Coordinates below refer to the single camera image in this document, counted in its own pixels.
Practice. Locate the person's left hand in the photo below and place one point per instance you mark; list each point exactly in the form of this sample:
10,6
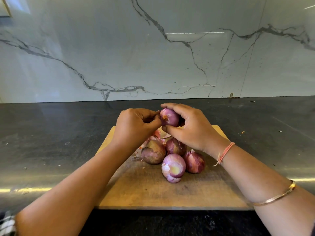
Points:
135,130

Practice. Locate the black white plaid sleeve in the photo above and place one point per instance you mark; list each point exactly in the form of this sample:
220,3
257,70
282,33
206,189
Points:
6,226

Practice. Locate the wooden cutting board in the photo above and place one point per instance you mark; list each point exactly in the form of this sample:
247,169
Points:
138,191

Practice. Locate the small red onion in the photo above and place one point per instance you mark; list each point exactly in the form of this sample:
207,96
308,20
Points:
170,117

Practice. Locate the red onion with pale patch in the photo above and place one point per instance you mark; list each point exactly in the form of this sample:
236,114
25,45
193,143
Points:
173,168

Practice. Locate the person's right forearm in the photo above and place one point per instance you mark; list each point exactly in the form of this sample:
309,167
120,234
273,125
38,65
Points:
266,189

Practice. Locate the person's left forearm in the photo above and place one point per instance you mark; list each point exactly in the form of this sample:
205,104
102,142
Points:
74,199

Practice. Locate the pile of onion peels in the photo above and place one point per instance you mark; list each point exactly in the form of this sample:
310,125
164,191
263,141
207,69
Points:
157,134

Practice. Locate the gold bangle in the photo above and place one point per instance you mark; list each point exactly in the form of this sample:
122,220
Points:
275,196

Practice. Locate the white wall switch plate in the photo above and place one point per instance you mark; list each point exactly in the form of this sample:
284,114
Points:
4,7

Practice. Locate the brownish red onion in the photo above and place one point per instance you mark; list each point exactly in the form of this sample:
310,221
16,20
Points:
154,151

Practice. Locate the person's right hand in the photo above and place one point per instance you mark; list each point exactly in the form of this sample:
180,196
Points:
199,130

